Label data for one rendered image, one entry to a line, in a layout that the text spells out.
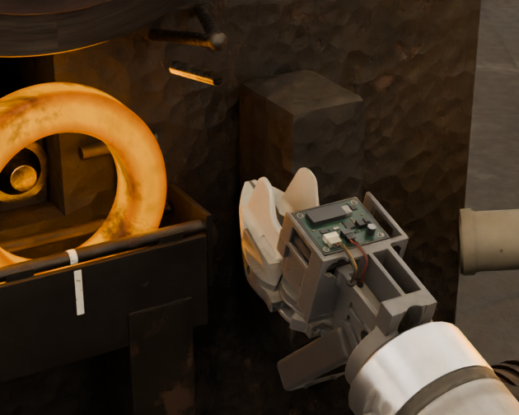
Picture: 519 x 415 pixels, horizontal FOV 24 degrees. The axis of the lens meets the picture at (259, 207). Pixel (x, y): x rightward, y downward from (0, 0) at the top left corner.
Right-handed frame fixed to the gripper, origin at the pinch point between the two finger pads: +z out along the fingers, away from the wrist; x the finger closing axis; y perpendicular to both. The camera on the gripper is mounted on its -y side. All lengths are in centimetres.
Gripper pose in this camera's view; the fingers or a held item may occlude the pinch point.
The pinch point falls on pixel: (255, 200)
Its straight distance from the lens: 94.2
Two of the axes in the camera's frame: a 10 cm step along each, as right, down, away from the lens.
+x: -8.7, 2.1, -4.5
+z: -4.7, -6.3, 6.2
